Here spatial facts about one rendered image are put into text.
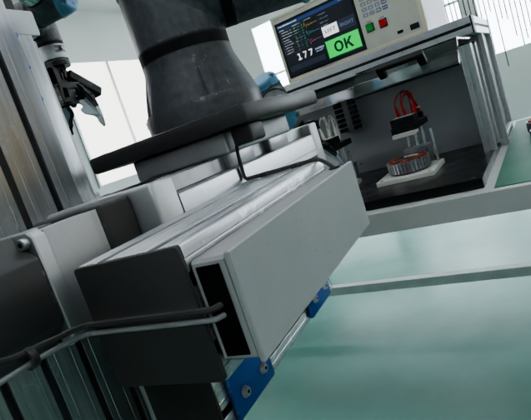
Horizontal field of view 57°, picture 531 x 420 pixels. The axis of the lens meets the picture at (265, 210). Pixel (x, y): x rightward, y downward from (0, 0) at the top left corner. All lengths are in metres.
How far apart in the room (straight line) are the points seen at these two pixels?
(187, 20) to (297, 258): 0.35
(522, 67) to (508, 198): 6.66
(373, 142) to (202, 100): 1.11
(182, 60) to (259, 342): 0.39
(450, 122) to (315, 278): 1.24
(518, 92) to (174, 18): 7.26
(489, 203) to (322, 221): 0.71
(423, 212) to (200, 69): 0.66
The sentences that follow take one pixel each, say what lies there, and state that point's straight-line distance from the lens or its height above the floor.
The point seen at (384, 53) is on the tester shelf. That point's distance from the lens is 1.44.
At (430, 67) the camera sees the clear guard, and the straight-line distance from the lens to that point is 1.17.
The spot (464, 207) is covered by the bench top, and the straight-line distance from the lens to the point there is 1.09.
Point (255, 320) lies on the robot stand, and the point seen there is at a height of 0.90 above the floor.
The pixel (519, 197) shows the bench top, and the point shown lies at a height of 0.73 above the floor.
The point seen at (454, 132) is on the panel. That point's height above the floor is 0.82.
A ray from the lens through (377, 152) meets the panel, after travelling 1.63.
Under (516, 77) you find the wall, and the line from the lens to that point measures 7.71.
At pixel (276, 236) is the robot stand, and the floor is 0.94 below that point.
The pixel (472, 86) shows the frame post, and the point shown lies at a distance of 1.39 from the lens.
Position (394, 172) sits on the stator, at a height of 0.80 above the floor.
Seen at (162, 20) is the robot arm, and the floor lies 1.16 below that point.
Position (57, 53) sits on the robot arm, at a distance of 1.46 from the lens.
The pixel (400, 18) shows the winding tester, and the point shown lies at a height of 1.17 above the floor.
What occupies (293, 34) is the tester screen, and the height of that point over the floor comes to 1.25.
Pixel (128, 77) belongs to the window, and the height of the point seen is 2.34.
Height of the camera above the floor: 1.00
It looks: 9 degrees down
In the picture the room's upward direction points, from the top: 18 degrees counter-clockwise
